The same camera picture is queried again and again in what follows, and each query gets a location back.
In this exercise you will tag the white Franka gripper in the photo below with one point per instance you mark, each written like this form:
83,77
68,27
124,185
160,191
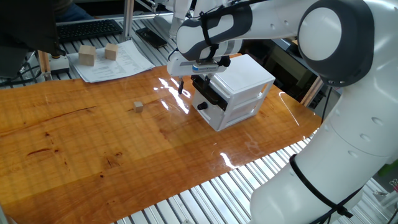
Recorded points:
178,67

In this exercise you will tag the white plastic drawer cabinet frame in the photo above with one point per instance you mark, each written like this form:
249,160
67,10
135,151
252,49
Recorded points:
245,73

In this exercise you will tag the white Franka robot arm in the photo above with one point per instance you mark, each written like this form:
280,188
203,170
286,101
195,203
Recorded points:
342,155

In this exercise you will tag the white drawer with black knob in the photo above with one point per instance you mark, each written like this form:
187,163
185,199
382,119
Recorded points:
214,118

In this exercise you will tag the small wooden cube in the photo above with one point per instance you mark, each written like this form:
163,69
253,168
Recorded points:
138,107

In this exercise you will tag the black smartphone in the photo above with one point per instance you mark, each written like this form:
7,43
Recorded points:
150,37

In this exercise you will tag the printed white paper sheets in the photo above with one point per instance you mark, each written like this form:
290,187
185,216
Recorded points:
124,63

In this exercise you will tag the large wooden block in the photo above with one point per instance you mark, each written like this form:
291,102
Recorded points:
111,52
87,56

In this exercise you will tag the glossy wood-grain mat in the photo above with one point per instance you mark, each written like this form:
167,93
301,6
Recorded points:
93,140

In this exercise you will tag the slanted wooden beam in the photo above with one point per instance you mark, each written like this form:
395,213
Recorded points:
311,93

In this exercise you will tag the black computer keyboard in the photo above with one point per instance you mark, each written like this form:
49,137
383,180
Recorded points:
88,29

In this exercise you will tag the seated person in jeans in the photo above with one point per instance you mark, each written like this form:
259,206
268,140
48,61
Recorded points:
76,15

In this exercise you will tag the black monitor back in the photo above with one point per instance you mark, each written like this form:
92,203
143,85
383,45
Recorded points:
25,25

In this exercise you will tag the green plastic object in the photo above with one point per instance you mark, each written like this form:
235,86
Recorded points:
390,168

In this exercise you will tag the metal binder clip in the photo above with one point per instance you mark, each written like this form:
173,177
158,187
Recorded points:
394,184

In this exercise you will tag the silver blue wrist bracket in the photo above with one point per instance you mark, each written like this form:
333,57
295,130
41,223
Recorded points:
206,66

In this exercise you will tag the white pedestal on grey plate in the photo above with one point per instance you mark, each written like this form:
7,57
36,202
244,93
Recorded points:
180,9

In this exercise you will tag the aluminium profile post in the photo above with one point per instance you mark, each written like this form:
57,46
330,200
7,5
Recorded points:
127,18

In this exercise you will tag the pale grey base plate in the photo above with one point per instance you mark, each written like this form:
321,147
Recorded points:
60,65

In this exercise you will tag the short wooden post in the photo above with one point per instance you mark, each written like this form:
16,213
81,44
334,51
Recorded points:
44,65

